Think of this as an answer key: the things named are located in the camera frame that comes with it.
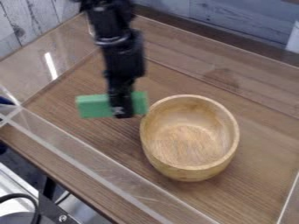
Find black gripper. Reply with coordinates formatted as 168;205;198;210
96;29;146;119

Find green rectangular block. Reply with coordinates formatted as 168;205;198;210
75;91;148;118

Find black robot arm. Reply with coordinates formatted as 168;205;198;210
75;0;147;119

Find brown wooden bowl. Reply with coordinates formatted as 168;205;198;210
140;94;240;182

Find clear acrylic tray walls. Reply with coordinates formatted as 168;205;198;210
0;16;299;224

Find white object at right edge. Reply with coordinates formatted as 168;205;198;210
284;21;299;53

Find black cable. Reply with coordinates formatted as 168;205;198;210
0;192;41;224

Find black metal bracket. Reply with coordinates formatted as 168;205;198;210
37;194;80;224

